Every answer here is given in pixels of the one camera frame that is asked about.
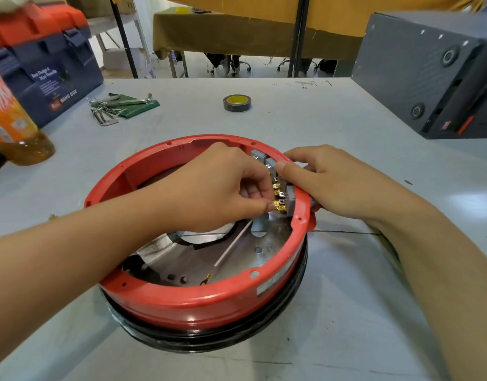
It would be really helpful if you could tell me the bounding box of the table with mustard cloth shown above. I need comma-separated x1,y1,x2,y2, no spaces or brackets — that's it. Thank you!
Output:
152,7,364,63

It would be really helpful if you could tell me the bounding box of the black office chair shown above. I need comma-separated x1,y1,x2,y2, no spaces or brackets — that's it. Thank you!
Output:
205,53,252,77
276,57,320,74

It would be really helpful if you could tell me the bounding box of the thin black cable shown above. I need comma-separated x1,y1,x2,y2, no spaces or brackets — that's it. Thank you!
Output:
308,228,382,236

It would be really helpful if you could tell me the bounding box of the set of silver hex keys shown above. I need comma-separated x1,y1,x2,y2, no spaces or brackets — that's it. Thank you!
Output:
89,93,153,127

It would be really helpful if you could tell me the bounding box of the person's left hand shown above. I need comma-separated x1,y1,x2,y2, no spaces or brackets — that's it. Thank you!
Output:
158,142,277,234

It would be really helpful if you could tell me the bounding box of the green hex key pouch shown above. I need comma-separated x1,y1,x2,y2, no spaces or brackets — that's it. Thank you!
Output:
108,94,161,120

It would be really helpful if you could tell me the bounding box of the black metal pole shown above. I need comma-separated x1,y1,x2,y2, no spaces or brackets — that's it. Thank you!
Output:
287,0,311,78
109,0,139,79

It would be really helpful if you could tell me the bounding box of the person's right forearm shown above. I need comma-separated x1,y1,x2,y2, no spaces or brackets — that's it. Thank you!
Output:
367,189,487,381

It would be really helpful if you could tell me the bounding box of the red round cooker housing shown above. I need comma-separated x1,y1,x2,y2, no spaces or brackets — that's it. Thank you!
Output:
84,134,317,332

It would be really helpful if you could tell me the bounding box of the orange drink bottle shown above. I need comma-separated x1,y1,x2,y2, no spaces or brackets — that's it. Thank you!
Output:
0,61,57,166

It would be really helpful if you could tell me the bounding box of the grey switch with brass terminals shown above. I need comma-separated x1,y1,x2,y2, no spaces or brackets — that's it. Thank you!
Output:
249,150,299,219

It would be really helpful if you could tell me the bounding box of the white metal frame shelf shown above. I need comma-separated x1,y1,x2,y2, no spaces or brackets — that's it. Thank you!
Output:
87,12,157,79

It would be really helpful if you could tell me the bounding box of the person's right hand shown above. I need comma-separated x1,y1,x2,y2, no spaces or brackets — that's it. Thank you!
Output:
274,144,391,224

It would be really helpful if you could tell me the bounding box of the black tape roll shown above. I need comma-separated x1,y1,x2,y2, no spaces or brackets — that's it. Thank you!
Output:
223,94,252,113

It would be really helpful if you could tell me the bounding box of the hanging mustard cloth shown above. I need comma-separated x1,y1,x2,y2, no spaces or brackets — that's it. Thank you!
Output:
148,0,487,39

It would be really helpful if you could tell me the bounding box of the silver metal inner plate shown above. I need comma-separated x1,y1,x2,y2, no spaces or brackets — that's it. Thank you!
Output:
121,216,295,287

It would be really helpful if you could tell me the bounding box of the white sleeved wire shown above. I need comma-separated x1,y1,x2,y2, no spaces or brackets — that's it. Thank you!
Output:
201,218,254,286

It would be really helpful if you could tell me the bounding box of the cardboard box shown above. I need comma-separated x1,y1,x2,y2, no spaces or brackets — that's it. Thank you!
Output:
64,0,135,19

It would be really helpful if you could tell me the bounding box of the person's left forearm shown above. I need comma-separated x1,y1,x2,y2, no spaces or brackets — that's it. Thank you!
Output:
0,185,169,373

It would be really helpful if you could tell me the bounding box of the blue and orange toolbox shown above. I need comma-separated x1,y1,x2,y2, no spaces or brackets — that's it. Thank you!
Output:
0,1,105,130

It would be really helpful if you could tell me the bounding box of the grey metal equipment box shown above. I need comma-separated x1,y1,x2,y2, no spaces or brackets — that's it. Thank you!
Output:
351,11,487,140

